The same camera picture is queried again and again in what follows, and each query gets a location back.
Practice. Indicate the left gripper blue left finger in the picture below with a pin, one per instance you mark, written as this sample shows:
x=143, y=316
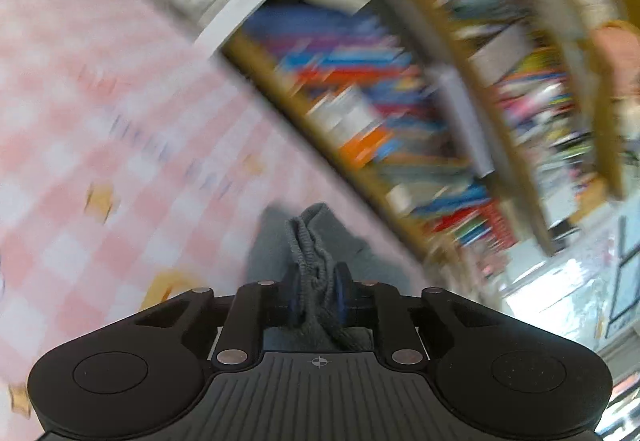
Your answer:
x=290, y=297

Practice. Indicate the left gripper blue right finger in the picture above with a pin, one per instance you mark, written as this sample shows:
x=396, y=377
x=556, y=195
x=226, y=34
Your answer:
x=347, y=294

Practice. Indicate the grey knit garment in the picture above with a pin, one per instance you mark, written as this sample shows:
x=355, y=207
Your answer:
x=311, y=245

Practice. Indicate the pink checkered cartoon table mat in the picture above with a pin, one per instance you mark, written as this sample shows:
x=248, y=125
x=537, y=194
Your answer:
x=133, y=167

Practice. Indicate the wooden bookshelf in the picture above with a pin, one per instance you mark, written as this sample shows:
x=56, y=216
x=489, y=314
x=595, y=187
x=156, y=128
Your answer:
x=468, y=125

